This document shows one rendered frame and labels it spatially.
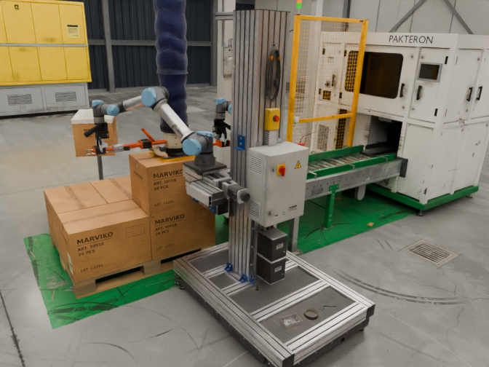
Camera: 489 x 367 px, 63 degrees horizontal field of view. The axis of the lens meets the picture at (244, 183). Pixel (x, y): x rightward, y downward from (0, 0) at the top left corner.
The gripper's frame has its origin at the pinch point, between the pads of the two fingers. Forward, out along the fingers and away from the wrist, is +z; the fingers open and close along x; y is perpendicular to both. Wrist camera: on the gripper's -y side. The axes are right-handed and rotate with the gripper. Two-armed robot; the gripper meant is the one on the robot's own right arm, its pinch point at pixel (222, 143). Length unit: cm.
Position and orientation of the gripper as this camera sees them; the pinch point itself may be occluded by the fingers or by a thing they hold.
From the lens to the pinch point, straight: 320.9
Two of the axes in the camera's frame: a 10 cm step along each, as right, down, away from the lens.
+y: -8.3, 1.7, -5.3
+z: -0.3, 9.4, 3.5
